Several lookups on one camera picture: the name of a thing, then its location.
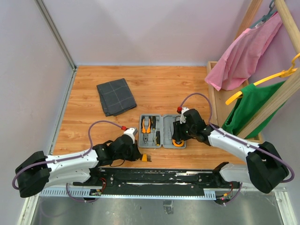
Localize orange tape measure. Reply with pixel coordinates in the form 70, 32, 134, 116
172, 139, 184, 147

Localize wooden clothes rack frame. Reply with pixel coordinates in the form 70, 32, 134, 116
208, 0, 300, 138

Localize orange black pliers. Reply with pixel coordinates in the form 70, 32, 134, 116
141, 116, 152, 143

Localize black yellow thick screwdriver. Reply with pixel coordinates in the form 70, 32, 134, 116
151, 115, 156, 130

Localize pink shirt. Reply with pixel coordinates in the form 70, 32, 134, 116
205, 13, 282, 91

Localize black yellow slim screwdriver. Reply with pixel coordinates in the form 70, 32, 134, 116
155, 130, 161, 146

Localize grey plastic tool case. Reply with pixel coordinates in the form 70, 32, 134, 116
138, 114, 186, 149

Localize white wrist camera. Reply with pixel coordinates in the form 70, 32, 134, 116
180, 107, 189, 124
123, 127, 138, 142

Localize teal clothes hanger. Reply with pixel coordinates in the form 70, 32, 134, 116
249, 0, 277, 29

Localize green shirt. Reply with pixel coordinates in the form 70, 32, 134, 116
222, 82, 284, 135

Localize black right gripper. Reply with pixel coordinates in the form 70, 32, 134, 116
172, 119, 195, 142

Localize dark grey checked cloth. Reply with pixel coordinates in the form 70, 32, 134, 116
97, 78, 137, 117

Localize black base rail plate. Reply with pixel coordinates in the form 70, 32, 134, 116
73, 167, 240, 196

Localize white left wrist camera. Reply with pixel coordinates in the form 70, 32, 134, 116
123, 127, 138, 142

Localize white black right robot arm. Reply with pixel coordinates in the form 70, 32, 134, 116
172, 107, 289, 194

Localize yellow clothes hanger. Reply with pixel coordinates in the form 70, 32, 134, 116
225, 53, 300, 105

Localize orange black hex key set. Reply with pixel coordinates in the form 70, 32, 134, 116
141, 154, 151, 162

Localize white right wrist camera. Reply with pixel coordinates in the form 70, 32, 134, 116
180, 107, 189, 124

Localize aluminium frame rail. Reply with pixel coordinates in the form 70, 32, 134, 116
28, 167, 289, 200

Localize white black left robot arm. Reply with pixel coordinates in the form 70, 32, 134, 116
13, 135, 147, 198

